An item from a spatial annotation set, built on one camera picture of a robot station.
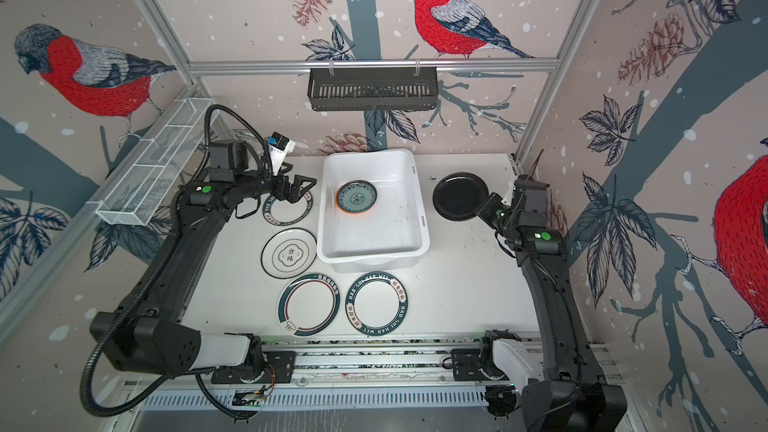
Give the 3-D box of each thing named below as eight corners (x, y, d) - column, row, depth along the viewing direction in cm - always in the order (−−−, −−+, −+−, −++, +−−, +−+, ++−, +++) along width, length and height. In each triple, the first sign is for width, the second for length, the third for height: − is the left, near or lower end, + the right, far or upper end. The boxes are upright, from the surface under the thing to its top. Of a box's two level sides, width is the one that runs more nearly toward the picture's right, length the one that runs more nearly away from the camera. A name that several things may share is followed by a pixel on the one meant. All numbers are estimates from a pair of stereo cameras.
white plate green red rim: (272, 337, 81) (269, 335, 79) (286, 276, 92) (284, 273, 90) (336, 337, 81) (334, 335, 79) (342, 276, 92) (341, 273, 90)
